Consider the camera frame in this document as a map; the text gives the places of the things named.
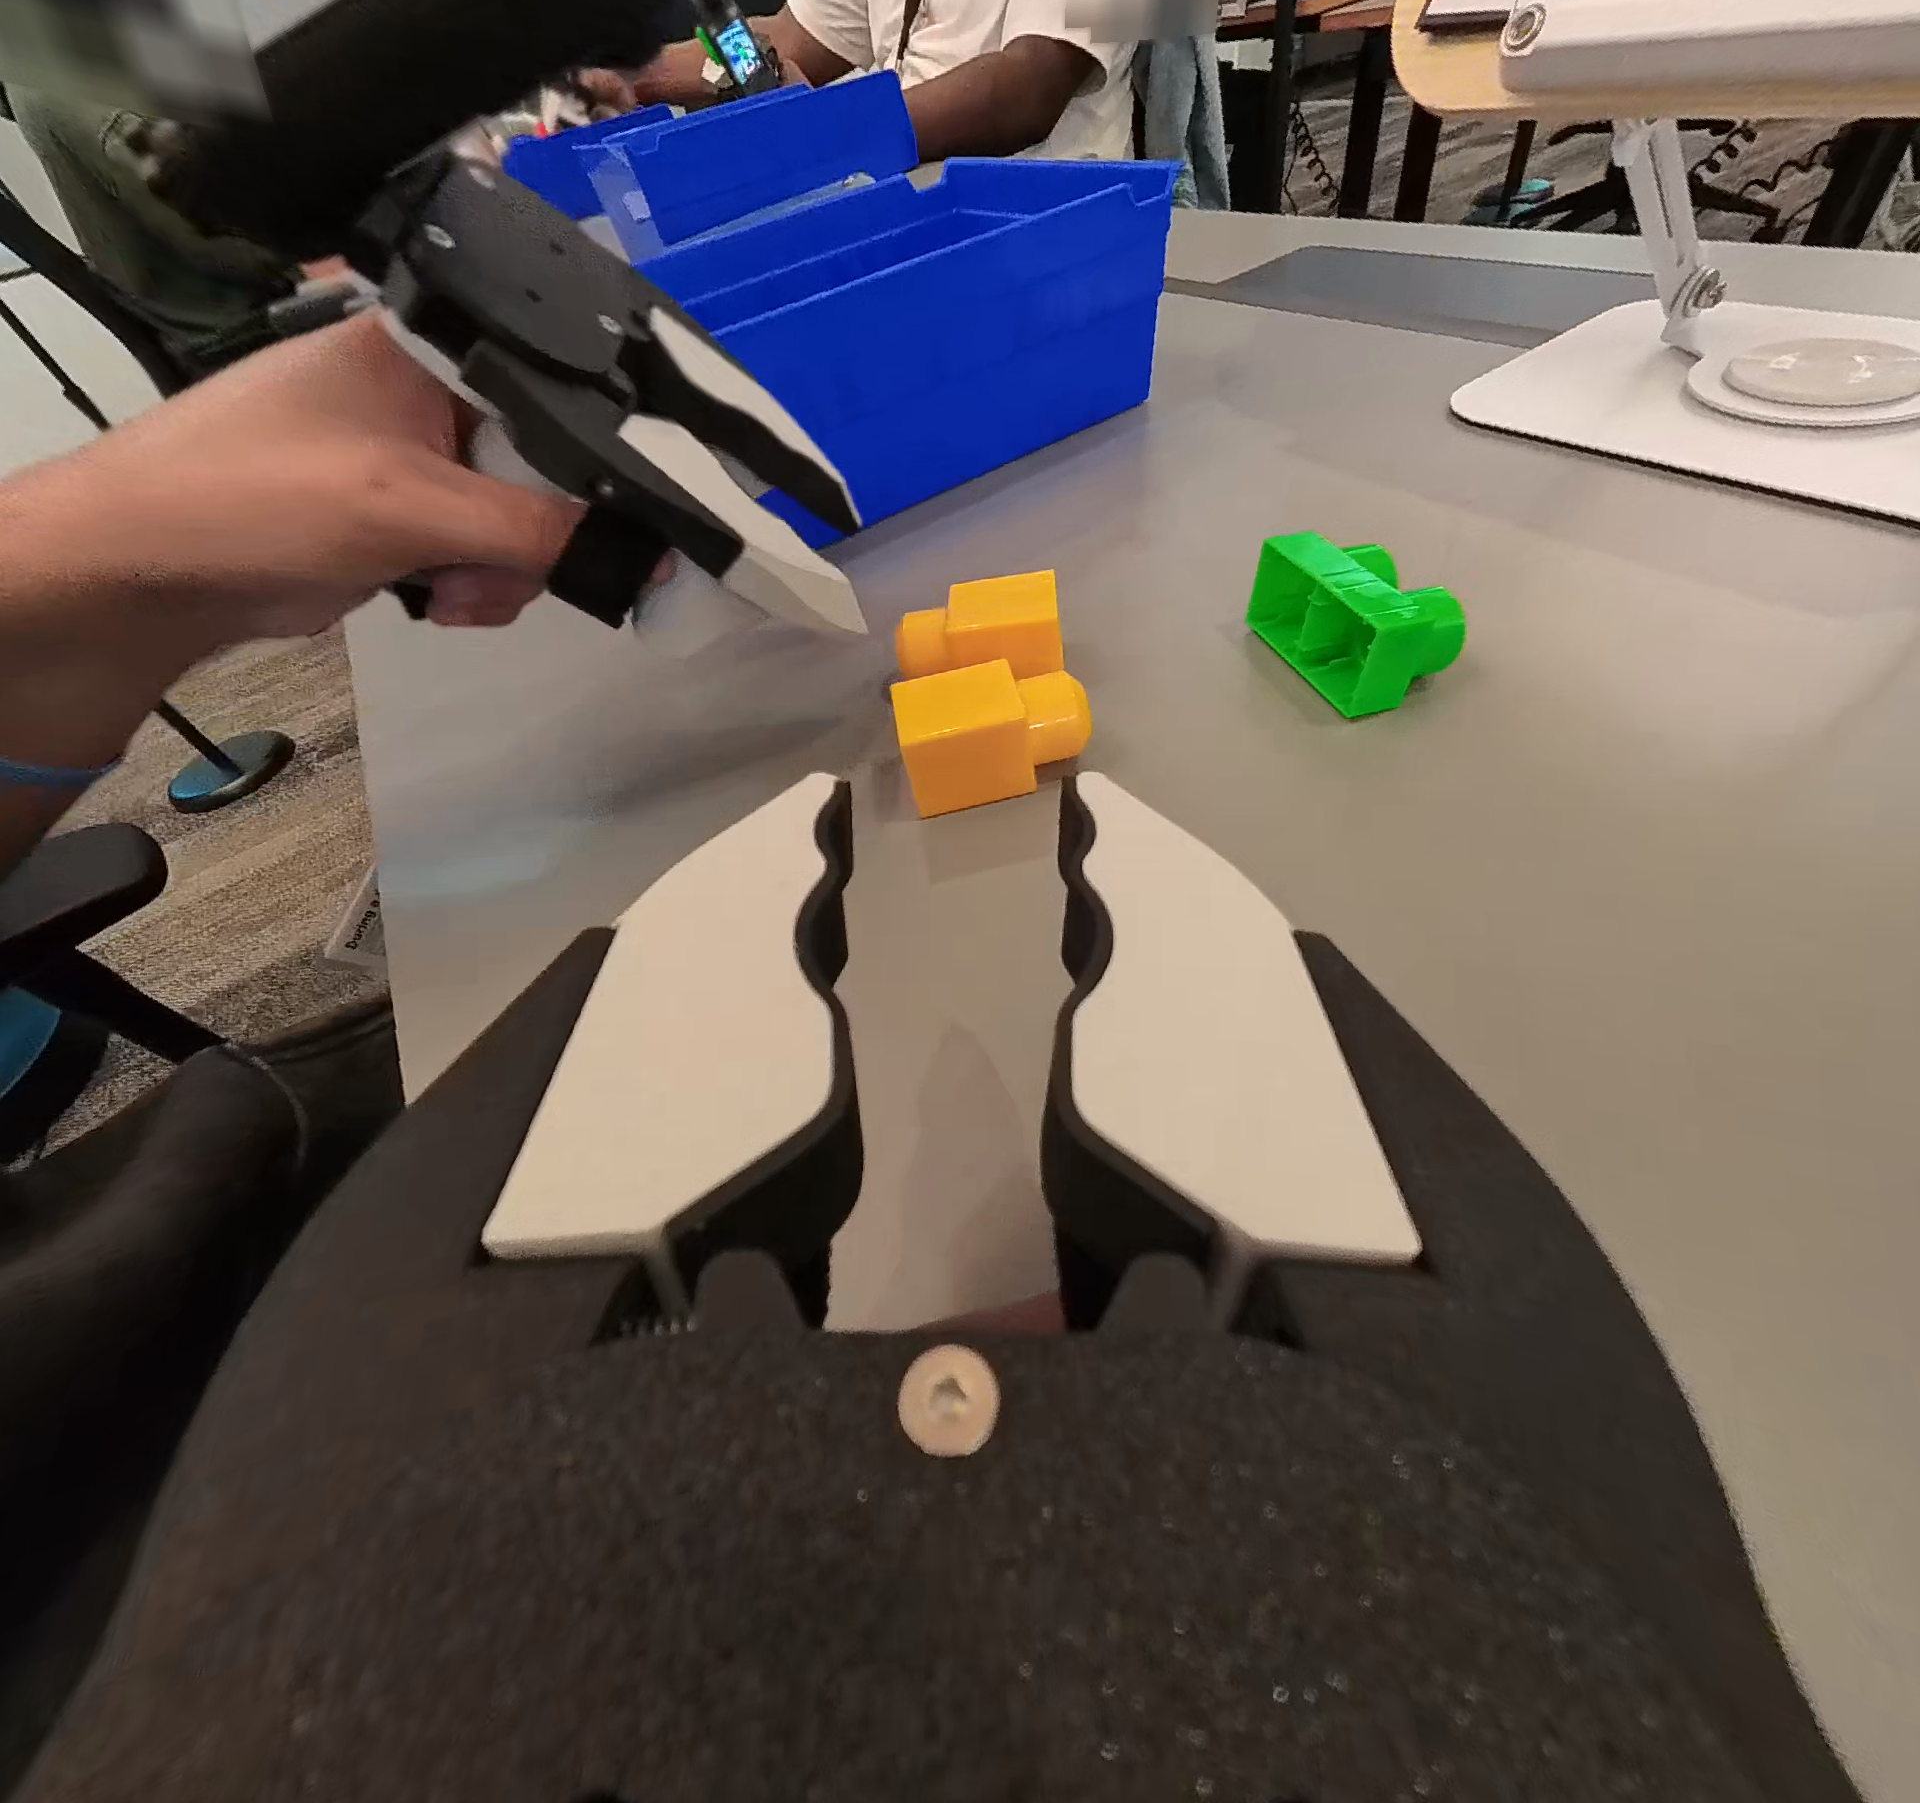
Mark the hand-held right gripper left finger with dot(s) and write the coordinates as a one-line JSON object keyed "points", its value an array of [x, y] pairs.
{"points": [[676, 1068]]}

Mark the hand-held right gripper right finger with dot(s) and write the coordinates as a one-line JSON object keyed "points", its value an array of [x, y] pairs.
{"points": [[1230, 1068]]}

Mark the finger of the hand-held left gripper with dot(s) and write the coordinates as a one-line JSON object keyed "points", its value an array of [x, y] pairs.
{"points": [[720, 394], [750, 543]]}

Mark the blue plastic storage bin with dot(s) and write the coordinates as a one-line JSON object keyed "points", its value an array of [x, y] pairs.
{"points": [[961, 364], [780, 153], [564, 169]]}

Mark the green toy block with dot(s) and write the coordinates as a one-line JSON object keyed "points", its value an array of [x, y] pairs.
{"points": [[1351, 648]]}

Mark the grey desk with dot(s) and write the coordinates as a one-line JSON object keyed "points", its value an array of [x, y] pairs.
{"points": [[1576, 858]]}

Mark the person's left hand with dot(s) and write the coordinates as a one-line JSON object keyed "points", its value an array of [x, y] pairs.
{"points": [[225, 528]]}

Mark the black round stand base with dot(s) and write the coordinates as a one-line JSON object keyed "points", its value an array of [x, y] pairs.
{"points": [[233, 772]]}

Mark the blue denim jacket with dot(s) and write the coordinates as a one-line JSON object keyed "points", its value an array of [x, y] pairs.
{"points": [[1184, 124]]}

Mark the black blue office chair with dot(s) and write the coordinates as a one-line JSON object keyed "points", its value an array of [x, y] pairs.
{"points": [[75, 881]]}

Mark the blue wristband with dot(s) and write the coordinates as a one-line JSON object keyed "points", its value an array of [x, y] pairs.
{"points": [[61, 772]]}

